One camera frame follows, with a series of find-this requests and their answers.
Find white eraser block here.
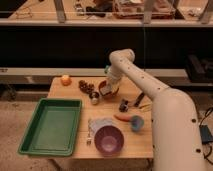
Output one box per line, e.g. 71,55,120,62
101,86,110,95

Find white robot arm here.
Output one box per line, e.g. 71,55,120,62
107,49,206,171

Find red bowl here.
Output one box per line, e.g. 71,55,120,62
98,80,119,99

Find purple bowl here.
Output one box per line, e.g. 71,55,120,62
94,125,124,156

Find green sponge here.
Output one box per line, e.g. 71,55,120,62
104,65,110,74

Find small metal cup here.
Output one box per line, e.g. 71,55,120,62
89,91,100,105

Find small dark toy object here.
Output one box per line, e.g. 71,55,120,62
119,99,129,112

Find brown grape bunch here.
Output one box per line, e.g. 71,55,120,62
79,80,95,94

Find black marker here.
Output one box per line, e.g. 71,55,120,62
134,92,145,107

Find orange carrot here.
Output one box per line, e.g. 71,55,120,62
114,114,131,122

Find yellow tongs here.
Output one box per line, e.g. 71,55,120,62
138,103,152,111

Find white cloth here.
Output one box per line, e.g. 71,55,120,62
89,118,115,135

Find orange fruit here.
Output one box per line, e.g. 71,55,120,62
60,75,72,86

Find metal fork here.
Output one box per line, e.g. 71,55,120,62
87,118,92,145

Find green plastic tray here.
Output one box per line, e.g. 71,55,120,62
18,98,82,156

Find black box right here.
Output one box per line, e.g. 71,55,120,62
186,55,213,83

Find wooden shelf rail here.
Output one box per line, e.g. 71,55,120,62
0,19,213,28

